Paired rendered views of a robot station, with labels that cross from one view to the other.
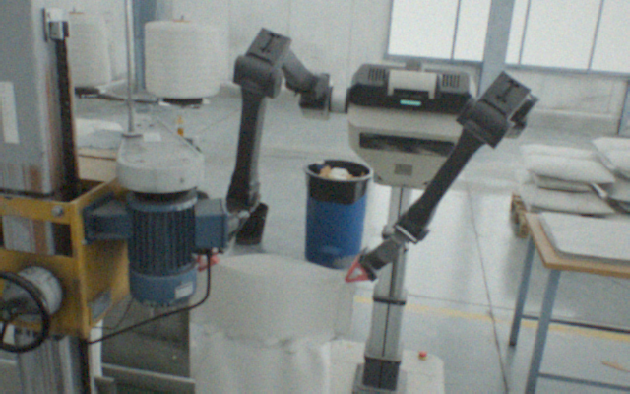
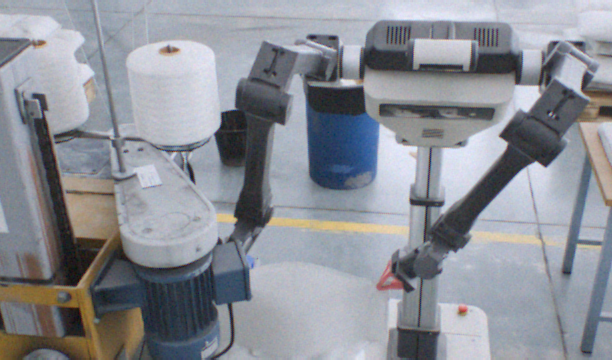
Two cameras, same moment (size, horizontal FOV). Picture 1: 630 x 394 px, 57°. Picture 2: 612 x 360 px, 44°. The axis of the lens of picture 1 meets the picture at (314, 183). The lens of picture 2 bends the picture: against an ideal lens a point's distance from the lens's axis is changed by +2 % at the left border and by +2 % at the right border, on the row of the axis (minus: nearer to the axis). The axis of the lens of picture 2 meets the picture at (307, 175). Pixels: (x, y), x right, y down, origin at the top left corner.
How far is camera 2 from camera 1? 0.43 m
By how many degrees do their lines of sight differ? 12
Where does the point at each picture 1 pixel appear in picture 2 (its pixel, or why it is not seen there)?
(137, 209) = (150, 280)
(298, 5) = not seen: outside the picture
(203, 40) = (199, 79)
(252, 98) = (260, 125)
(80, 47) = (51, 91)
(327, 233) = (335, 150)
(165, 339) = not seen: hidden behind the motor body
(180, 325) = not seen: hidden behind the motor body
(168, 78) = (164, 126)
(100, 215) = (109, 288)
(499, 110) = (551, 128)
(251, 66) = (256, 94)
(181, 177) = (197, 246)
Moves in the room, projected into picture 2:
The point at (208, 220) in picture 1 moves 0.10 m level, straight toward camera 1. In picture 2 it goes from (228, 277) to (234, 310)
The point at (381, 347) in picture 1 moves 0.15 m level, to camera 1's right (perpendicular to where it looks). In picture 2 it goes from (416, 317) to (460, 316)
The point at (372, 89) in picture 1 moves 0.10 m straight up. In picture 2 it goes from (392, 55) to (394, 15)
